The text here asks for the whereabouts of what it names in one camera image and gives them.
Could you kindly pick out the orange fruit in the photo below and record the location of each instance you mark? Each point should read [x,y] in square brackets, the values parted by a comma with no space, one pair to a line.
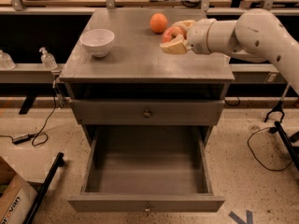
[158,23]

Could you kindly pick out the black white grabber stick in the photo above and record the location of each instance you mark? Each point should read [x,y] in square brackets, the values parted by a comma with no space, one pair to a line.
[279,106]

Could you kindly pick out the black pole on floor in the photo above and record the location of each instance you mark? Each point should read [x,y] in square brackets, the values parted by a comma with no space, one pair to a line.
[58,162]

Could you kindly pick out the open grey middle drawer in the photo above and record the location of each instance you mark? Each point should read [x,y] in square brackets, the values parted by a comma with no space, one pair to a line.
[146,169]

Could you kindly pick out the grey shelf rail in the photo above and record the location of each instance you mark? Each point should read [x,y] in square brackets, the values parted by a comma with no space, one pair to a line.
[245,73]

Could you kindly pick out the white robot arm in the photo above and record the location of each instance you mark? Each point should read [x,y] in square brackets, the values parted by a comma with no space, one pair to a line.
[256,36]

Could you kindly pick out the red apple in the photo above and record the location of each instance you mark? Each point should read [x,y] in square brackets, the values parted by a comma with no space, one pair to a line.
[173,33]

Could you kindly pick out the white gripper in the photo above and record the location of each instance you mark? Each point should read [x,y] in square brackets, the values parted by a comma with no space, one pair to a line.
[199,36]

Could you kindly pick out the cardboard box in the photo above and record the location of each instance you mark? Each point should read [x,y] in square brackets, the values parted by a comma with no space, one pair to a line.
[17,195]

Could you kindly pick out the black stand leg right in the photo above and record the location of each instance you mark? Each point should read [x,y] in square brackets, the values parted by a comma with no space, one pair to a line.
[293,151]

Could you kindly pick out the closed grey top drawer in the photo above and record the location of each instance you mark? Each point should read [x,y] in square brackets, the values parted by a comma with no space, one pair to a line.
[142,112]

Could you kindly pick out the white ceramic bowl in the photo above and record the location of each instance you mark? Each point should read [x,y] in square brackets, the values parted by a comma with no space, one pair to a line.
[98,42]

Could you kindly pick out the grey wooden drawer cabinet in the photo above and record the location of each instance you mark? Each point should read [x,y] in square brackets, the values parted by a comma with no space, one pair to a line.
[137,69]

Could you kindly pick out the clear pump bottle left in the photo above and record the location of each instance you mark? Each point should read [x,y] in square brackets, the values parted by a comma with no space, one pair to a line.
[47,59]

